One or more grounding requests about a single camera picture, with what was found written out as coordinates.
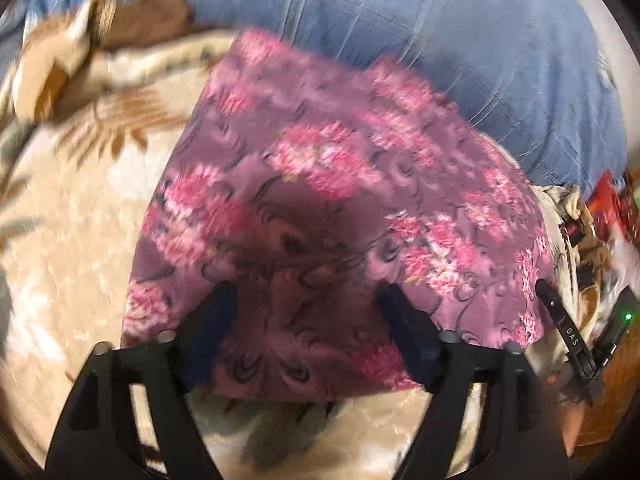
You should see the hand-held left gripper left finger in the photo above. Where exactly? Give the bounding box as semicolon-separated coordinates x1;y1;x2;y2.
44;281;240;480

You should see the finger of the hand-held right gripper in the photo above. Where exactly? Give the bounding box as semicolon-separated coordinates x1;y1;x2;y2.
535;279;606;407

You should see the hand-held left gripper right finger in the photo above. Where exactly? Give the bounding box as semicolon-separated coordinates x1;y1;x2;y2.
377;282;571;480

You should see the purple floral shirt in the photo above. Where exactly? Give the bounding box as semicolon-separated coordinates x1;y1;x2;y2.
122;27;553;403

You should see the red plastic bag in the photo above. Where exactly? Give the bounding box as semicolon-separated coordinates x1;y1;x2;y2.
584;170;640;243

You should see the beige crumpled cloth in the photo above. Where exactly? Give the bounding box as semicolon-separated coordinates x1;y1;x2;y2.
537;184;598;223

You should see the beige leaf print blanket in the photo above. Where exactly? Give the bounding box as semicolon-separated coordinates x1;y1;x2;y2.
0;0;601;480

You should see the blue plaid pillow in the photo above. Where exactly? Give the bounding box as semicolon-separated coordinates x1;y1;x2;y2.
0;0;629;197

